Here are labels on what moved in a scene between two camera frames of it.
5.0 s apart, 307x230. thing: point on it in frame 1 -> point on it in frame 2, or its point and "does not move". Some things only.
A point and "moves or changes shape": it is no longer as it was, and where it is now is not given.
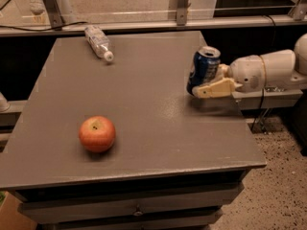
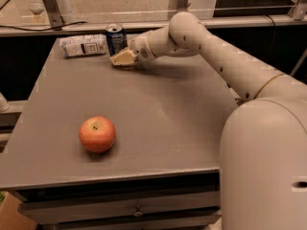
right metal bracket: x=299 y=11 does not move
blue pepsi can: x=206 y=61 -> x=116 y=37
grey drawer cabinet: x=176 y=160 does not move
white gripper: x=247 y=72 -> x=139 y=48
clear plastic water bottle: x=99 y=41 moves or changes shape
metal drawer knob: x=138 y=213 does not move
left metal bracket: x=51 y=7 does not move
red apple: x=97 y=133 does not move
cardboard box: x=10 y=217 does not move
